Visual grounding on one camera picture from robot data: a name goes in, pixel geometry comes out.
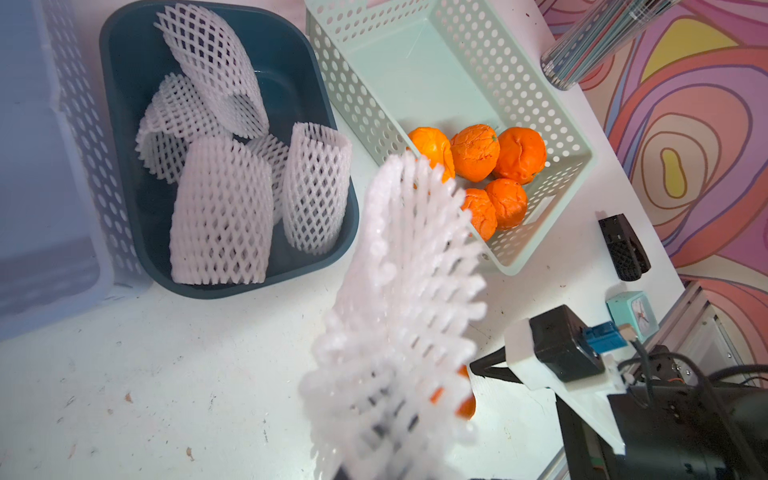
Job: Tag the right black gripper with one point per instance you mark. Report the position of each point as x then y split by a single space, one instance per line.
680 438

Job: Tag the white foam net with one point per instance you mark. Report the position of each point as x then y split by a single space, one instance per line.
316 181
211 55
222 223
176 117
275 153
383 398

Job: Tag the long netted orange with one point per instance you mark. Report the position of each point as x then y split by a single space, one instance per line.
468 407

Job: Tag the small mint alarm clock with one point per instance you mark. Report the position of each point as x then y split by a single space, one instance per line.
633 308

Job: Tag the black stapler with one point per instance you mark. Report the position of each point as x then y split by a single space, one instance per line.
628 256

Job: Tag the mint green perforated basket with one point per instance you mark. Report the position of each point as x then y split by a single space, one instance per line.
399 65

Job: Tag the metal cup of pencils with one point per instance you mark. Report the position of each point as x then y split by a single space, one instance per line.
605 28

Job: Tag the dark teal plastic tray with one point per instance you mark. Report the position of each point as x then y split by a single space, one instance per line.
135 59

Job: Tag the lavender perforated plastic basket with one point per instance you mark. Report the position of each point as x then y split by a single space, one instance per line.
66 242

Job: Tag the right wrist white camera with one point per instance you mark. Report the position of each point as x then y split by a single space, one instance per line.
550 351

